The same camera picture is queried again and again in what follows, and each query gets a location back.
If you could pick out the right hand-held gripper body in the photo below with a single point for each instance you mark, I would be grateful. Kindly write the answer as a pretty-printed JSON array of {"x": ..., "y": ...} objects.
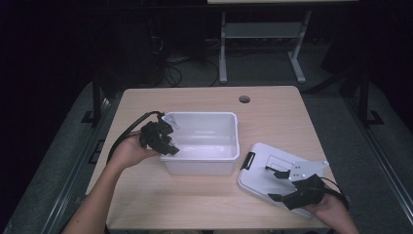
[{"x": 305, "y": 191}]

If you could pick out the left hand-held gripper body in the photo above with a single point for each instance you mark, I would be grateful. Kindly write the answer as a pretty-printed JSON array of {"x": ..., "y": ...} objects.
[{"x": 154, "y": 135}]

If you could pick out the white box lid black latches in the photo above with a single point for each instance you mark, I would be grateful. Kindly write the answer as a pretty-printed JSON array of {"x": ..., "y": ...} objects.
[{"x": 259, "y": 182}]

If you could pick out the white plastic storage box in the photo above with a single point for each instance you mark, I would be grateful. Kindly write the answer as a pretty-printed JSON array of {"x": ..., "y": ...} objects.
[{"x": 204, "y": 146}]

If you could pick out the person's left hand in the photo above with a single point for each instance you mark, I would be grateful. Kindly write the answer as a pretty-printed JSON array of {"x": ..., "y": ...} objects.
[{"x": 131, "y": 152}]

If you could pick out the person's right hand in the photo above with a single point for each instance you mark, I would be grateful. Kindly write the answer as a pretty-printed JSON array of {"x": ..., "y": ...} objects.
[{"x": 334, "y": 214}]

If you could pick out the black metal stand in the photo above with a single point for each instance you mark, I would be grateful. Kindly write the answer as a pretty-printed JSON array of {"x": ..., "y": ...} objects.
[
  {"x": 365, "y": 104},
  {"x": 96, "y": 104}
]

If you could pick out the grey metal floor rail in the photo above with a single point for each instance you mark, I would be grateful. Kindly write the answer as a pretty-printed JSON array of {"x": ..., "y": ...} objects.
[
  {"x": 74, "y": 175},
  {"x": 380, "y": 159}
]

